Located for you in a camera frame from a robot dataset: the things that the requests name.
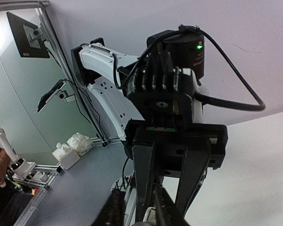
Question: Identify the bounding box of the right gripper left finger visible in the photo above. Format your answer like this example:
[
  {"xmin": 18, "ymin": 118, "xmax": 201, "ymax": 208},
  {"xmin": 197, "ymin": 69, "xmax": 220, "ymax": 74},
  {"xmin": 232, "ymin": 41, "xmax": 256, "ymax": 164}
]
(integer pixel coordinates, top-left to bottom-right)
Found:
[{"xmin": 92, "ymin": 190, "xmax": 125, "ymax": 226}]

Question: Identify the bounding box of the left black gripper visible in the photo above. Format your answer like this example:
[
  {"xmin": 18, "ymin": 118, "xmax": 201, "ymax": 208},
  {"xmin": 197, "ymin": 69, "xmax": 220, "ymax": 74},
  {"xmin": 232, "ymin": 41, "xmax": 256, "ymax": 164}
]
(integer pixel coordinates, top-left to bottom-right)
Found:
[{"xmin": 124, "ymin": 90, "xmax": 228, "ymax": 221}]

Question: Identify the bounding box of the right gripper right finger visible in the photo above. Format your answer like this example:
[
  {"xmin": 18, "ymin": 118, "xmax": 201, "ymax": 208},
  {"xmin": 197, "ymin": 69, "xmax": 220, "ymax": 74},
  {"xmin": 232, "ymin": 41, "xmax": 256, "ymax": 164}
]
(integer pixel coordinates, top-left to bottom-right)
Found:
[{"xmin": 153, "ymin": 183, "xmax": 189, "ymax": 226}]

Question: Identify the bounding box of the white nail polish cap brush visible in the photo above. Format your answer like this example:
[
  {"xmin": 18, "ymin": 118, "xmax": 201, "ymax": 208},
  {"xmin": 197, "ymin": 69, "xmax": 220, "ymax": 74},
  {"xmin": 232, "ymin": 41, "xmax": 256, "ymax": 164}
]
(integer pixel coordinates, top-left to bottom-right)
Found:
[{"xmin": 133, "ymin": 207, "xmax": 156, "ymax": 226}]

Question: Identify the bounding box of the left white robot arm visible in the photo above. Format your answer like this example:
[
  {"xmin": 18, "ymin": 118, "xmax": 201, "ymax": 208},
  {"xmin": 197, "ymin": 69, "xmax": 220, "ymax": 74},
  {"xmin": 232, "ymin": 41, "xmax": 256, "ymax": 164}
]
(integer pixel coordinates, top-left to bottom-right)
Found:
[{"xmin": 71, "ymin": 25, "xmax": 228, "ymax": 221}]

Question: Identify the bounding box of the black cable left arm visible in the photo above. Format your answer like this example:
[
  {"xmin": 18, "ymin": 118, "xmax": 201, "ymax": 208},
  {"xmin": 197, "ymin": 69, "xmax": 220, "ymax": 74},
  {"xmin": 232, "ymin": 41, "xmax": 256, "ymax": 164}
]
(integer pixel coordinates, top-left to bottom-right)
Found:
[{"xmin": 179, "ymin": 23, "xmax": 266, "ymax": 112}]

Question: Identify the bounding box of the black wall monitor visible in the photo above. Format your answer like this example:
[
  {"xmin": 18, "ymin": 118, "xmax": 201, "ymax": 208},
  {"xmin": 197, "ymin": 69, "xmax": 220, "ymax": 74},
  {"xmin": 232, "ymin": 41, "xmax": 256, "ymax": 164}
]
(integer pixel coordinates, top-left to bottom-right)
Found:
[{"xmin": 6, "ymin": 12, "xmax": 50, "ymax": 58}]

